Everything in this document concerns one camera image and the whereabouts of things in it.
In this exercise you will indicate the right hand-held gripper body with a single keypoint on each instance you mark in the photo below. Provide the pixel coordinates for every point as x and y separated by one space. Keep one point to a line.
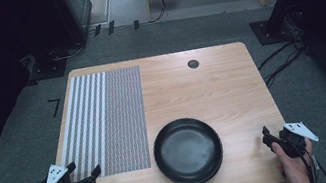
296 139

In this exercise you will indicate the person's right hand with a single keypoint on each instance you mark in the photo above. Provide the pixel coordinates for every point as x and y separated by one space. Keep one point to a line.
294 166

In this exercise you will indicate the grey white striped placemat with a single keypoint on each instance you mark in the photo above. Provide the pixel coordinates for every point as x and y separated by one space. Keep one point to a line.
115 120

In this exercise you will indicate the black round plate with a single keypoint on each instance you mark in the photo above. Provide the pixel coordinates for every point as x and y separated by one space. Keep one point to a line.
188 151

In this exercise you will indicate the black tape strip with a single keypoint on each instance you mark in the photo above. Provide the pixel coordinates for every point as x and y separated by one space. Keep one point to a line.
136 24
97 30
111 27

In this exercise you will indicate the dark cabinet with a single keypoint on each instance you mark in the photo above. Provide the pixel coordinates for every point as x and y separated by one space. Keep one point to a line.
77 8

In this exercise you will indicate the black stand base plate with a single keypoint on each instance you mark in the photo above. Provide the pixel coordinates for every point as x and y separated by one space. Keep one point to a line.
267 34
49 71

